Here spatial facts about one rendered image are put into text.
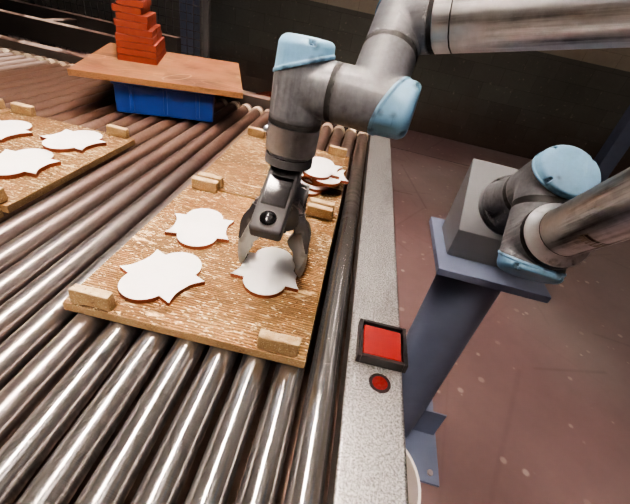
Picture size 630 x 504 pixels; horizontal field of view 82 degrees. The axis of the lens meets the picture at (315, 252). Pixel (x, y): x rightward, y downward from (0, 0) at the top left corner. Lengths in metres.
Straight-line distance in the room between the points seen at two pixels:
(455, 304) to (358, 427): 0.62
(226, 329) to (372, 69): 0.39
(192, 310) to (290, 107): 0.32
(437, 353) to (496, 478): 0.69
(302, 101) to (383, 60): 0.11
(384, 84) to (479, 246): 0.59
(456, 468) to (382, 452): 1.18
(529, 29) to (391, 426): 0.50
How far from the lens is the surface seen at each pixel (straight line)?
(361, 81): 0.49
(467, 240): 0.96
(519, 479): 1.80
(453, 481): 1.65
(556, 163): 0.82
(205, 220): 0.75
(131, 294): 0.59
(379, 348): 0.57
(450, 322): 1.10
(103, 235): 0.77
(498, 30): 0.53
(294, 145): 0.52
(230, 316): 0.56
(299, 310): 0.58
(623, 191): 0.58
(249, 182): 0.93
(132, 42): 1.53
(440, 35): 0.55
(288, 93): 0.51
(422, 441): 1.65
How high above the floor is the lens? 1.34
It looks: 35 degrees down
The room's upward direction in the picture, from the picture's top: 13 degrees clockwise
